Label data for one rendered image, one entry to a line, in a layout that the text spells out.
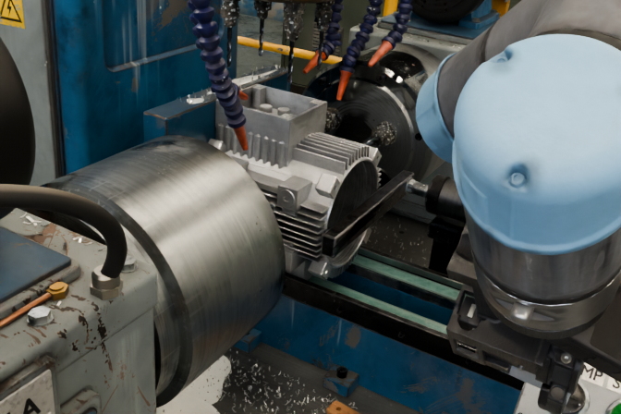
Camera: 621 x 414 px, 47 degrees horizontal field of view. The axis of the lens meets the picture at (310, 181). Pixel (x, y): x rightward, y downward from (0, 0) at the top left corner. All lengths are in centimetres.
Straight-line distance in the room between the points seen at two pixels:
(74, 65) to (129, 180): 30
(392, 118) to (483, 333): 72
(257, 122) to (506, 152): 71
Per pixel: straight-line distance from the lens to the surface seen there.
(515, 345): 46
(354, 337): 98
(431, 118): 48
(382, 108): 115
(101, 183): 70
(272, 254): 76
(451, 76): 45
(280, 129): 93
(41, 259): 56
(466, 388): 95
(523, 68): 29
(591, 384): 66
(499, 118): 27
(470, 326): 48
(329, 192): 89
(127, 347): 59
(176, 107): 95
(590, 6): 33
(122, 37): 102
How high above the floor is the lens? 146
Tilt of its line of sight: 25 degrees down
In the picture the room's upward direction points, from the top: 5 degrees clockwise
